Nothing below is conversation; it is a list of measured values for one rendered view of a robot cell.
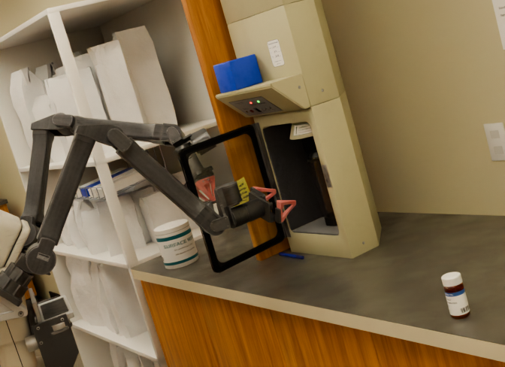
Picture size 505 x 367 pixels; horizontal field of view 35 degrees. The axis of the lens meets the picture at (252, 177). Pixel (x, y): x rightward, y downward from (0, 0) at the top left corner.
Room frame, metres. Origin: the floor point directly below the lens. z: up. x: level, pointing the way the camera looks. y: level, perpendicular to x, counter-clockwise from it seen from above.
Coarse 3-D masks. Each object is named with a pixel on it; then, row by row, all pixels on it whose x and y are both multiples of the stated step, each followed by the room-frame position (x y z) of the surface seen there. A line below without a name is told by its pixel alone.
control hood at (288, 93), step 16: (272, 80) 2.38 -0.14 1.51; (288, 80) 2.28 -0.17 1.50; (224, 96) 2.48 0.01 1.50; (240, 96) 2.42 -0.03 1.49; (256, 96) 2.37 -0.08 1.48; (272, 96) 2.31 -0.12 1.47; (288, 96) 2.28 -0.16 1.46; (304, 96) 2.31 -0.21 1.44; (240, 112) 2.55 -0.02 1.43; (272, 112) 2.43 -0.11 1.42
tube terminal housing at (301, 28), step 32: (320, 0) 2.53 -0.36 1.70; (256, 32) 2.46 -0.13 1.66; (288, 32) 2.32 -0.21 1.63; (320, 32) 2.36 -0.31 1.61; (288, 64) 2.36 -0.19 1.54; (320, 64) 2.35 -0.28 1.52; (320, 96) 2.33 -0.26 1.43; (320, 128) 2.32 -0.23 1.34; (352, 128) 2.49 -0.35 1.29; (320, 160) 2.33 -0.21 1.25; (352, 160) 2.36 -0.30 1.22; (352, 192) 2.35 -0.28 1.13; (288, 224) 2.56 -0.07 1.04; (352, 224) 2.33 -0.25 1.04; (352, 256) 2.31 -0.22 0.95
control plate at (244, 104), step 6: (228, 102) 2.51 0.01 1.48; (234, 102) 2.49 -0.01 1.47; (240, 102) 2.46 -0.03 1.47; (246, 102) 2.44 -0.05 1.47; (252, 102) 2.42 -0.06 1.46; (258, 102) 2.40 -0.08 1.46; (264, 102) 2.38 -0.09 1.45; (270, 102) 2.36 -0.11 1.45; (240, 108) 2.51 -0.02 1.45; (246, 108) 2.49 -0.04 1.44; (252, 108) 2.47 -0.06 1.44; (258, 108) 2.45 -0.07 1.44; (264, 108) 2.43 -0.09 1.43; (276, 108) 2.39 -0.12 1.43; (252, 114) 2.52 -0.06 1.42
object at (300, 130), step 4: (292, 124) 2.47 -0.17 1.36; (296, 124) 2.45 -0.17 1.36; (300, 124) 2.43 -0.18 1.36; (304, 124) 2.42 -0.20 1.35; (308, 124) 2.41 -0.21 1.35; (292, 128) 2.46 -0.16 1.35; (296, 128) 2.44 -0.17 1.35; (300, 128) 2.43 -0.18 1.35; (304, 128) 2.42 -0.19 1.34; (308, 128) 2.41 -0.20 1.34; (292, 132) 2.46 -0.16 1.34; (296, 132) 2.44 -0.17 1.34; (300, 132) 2.42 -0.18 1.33; (304, 132) 2.41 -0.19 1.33; (308, 132) 2.41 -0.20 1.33; (292, 136) 2.45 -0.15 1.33; (296, 136) 2.43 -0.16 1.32; (300, 136) 2.42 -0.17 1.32; (304, 136) 2.41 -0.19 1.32; (308, 136) 2.40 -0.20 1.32
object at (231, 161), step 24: (192, 144) 2.42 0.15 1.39; (216, 144) 2.47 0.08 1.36; (240, 144) 2.52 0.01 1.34; (192, 168) 2.40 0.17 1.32; (216, 168) 2.45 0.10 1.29; (240, 168) 2.51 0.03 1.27; (240, 192) 2.49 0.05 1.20; (264, 192) 2.55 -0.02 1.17; (216, 240) 2.41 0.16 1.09; (240, 240) 2.46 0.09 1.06; (264, 240) 2.51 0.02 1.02
